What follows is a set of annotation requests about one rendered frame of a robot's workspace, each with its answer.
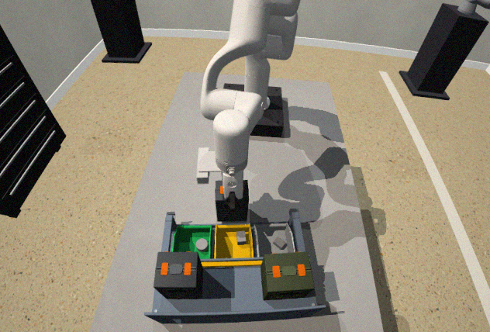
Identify green open bin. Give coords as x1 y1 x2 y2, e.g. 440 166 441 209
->
172 225 212 259

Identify olive green case with orange latches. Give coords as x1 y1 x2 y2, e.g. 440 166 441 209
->
261 252 315 300

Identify yellow flat bar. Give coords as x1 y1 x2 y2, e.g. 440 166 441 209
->
202 261 262 268

